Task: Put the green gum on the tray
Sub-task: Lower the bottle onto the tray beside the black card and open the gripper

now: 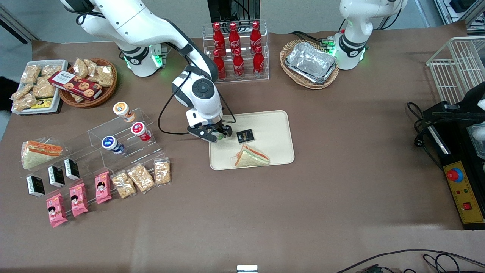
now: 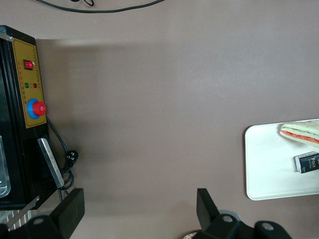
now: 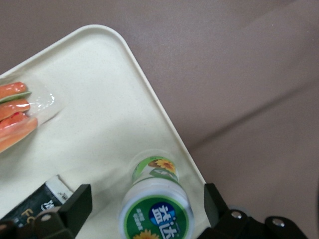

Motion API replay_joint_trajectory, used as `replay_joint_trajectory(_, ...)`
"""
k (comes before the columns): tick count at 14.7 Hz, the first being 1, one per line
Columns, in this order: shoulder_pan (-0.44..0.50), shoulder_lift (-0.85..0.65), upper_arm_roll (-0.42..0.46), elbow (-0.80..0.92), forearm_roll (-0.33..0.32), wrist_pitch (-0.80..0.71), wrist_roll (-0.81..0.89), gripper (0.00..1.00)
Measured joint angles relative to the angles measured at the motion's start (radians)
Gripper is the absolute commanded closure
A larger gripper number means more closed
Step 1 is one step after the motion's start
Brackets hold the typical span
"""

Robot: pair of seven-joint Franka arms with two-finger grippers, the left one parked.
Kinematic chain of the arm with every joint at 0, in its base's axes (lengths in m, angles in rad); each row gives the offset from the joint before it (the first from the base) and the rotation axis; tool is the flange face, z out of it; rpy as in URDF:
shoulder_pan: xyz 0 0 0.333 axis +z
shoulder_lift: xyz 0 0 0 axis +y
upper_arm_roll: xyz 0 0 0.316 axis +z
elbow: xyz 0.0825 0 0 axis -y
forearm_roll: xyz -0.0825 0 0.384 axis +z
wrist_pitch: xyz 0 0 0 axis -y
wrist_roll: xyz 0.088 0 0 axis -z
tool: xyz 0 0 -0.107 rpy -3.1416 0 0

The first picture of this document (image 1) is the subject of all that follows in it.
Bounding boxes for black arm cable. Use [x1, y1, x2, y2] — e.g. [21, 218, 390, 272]
[158, 70, 192, 136]

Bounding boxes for red cola bottle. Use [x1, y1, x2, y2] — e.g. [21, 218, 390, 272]
[228, 23, 241, 56]
[213, 49, 227, 81]
[253, 45, 265, 77]
[232, 47, 245, 79]
[250, 21, 262, 53]
[213, 22, 226, 57]

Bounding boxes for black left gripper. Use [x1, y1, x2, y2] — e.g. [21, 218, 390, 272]
[432, 82, 485, 124]

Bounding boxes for coiled black cable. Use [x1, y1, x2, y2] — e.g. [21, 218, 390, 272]
[423, 253, 485, 273]

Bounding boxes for wrapped triangle sandwich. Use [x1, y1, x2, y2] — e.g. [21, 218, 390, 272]
[230, 144, 271, 168]
[21, 140, 64, 170]

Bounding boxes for metal shelf frame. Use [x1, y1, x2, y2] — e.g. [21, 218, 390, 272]
[434, 0, 485, 28]

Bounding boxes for red cookie box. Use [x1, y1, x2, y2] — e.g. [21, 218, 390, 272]
[48, 71, 103, 101]

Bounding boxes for blue gum bottle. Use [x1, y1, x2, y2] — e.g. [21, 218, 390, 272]
[102, 136, 125, 155]

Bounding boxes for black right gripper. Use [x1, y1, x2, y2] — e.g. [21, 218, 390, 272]
[187, 122, 233, 143]

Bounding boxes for black base cables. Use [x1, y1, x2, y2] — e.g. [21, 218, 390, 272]
[290, 31, 335, 48]

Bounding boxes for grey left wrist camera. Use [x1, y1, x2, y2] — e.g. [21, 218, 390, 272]
[468, 124, 485, 160]

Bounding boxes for pink snack pack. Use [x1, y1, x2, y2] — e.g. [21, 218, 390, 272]
[46, 193, 68, 228]
[95, 171, 113, 204]
[69, 183, 89, 217]

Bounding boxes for dark brown wicker basket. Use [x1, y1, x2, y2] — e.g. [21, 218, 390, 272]
[59, 58, 118, 108]

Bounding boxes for long black cable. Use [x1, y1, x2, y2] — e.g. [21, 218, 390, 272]
[336, 249, 485, 273]

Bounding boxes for black equipment rack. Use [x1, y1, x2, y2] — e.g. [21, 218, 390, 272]
[208, 0, 261, 23]

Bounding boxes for black yellow control box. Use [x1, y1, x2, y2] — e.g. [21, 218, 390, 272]
[422, 102, 485, 231]

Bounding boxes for dark frame bar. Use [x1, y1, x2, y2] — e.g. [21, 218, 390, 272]
[0, 5, 39, 44]

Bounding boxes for black power cable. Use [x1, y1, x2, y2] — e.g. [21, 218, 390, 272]
[407, 102, 444, 172]

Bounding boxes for small black snack packet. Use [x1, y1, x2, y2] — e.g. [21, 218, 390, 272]
[236, 129, 255, 144]

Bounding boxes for yellow snack packet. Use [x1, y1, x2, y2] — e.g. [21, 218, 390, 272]
[30, 98, 54, 110]

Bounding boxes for red gum bottle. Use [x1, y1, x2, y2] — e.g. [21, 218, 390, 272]
[131, 122, 153, 142]

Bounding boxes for clear peanut brittle bag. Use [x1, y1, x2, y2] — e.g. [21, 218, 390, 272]
[126, 163, 156, 195]
[111, 170, 137, 199]
[153, 157, 171, 186]

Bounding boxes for black and white box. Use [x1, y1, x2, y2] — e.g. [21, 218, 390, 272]
[48, 166, 66, 188]
[64, 158, 80, 180]
[26, 175, 45, 198]

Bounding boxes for light tan wicker basket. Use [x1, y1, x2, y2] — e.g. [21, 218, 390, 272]
[280, 39, 340, 90]

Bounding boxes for clear acrylic tiered stand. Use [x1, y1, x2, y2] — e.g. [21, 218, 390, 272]
[19, 107, 172, 213]

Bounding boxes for white rectangular tray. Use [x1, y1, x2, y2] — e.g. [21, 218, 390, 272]
[11, 60, 68, 114]

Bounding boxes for aluminium foil tray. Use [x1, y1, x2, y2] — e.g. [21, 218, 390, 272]
[285, 61, 338, 85]
[286, 42, 337, 82]

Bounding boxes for beige plastic tray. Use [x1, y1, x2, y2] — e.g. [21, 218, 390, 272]
[208, 110, 295, 171]

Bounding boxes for orange gum bottle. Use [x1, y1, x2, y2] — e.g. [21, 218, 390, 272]
[113, 102, 136, 123]

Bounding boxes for clear acrylic bottle rack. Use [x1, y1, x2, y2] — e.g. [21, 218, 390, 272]
[202, 19, 270, 85]

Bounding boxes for white wire basket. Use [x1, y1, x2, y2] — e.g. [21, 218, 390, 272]
[426, 36, 485, 105]

